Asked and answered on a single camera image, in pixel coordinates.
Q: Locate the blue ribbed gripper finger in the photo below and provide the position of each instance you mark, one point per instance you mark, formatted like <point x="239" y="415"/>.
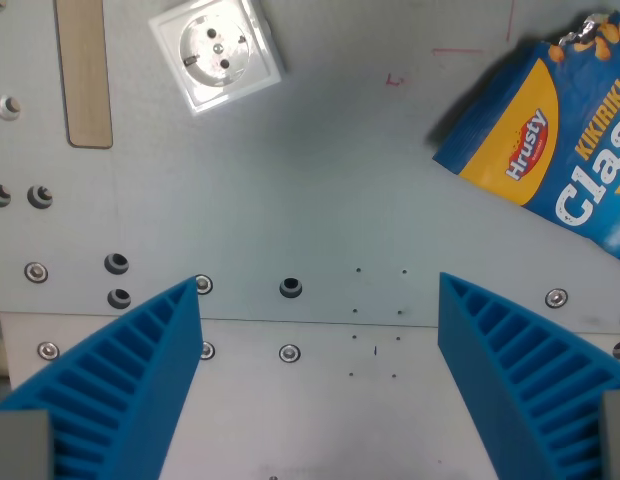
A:
<point x="125" y="370"/>
<point x="510" y="360"/>

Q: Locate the blue Hrusty snack bag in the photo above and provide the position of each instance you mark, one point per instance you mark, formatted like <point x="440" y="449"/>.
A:
<point x="555" y="140"/>

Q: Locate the white plastic peg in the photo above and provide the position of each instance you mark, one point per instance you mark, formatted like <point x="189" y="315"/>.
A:
<point x="7" y="107"/>

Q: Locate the silver round-head bolt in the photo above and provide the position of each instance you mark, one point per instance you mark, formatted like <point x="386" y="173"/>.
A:
<point x="289" y="353"/>
<point x="36" y="272"/>
<point x="205" y="283"/>
<point x="48" y="350"/>
<point x="206" y="350"/>
<point x="556" y="298"/>

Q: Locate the white wall power socket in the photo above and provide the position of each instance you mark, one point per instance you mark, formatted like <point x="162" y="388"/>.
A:
<point x="217" y="51"/>

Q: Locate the light wooden strip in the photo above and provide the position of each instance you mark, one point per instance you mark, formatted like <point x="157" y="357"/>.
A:
<point x="84" y="75"/>

